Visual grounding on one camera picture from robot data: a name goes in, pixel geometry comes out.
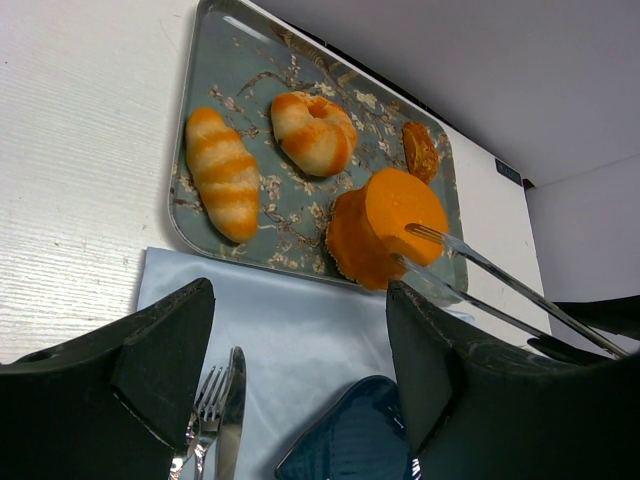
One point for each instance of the small brown pastry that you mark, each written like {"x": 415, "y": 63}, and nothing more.
{"x": 420, "y": 153}

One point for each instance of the silver table knife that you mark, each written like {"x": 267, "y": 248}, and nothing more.
{"x": 232, "y": 418}

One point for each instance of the silver fork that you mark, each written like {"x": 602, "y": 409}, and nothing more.
{"x": 203, "y": 425}

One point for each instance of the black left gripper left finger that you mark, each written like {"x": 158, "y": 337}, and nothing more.
{"x": 114, "y": 403}

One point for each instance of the light blue cloth placemat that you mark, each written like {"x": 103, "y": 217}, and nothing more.
{"x": 305, "y": 344}

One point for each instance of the striped long bread roll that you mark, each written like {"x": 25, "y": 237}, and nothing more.
{"x": 225, "y": 174}

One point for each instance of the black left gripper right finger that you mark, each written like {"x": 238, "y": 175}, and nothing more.
{"x": 476, "y": 407}

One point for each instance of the orange cylindrical cake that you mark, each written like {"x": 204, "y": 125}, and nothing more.
{"x": 367, "y": 228}

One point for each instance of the dark blue leaf plate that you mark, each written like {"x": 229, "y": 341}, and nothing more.
{"x": 362, "y": 436}

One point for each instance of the round knotted bread bun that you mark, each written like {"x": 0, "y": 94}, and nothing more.
{"x": 316, "y": 134}

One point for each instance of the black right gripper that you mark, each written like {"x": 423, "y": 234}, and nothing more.
{"x": 616, "y": 316}

